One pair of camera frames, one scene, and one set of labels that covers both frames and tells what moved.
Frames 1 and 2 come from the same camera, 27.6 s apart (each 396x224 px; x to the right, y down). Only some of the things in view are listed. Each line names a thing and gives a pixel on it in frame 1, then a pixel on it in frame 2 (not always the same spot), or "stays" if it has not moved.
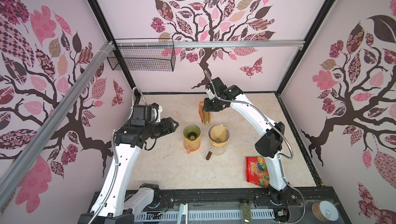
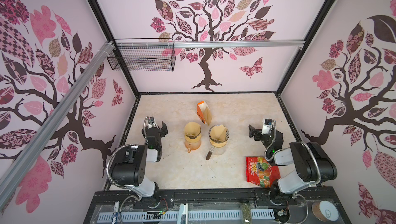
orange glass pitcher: [190, 147] stays
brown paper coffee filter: [218, 132] stays
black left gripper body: [158, 129] → [162, 132]
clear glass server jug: [216, 150] stays
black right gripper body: [212, 105] → [264, 139]
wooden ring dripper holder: [217, 145] stays
